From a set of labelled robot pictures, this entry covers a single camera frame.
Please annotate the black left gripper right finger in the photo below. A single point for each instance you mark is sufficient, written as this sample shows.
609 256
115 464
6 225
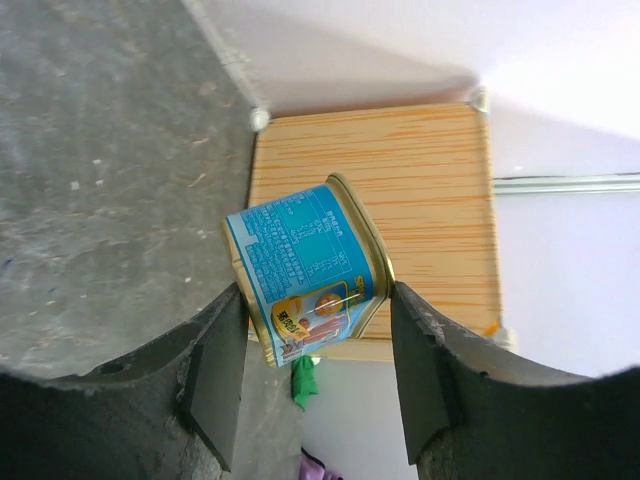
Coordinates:
473 410

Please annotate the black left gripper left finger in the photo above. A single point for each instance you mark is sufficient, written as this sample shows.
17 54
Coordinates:
167 410

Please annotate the blue rectangular luncheon meat tin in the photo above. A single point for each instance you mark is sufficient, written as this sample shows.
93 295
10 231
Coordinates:
312 267

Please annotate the green cloth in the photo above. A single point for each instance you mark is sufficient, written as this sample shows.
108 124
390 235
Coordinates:
303 382

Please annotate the purple cloth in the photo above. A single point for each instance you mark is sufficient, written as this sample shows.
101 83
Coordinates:
311 468

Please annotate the wooden cube cabinet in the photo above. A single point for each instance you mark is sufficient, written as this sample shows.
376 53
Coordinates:
424 174

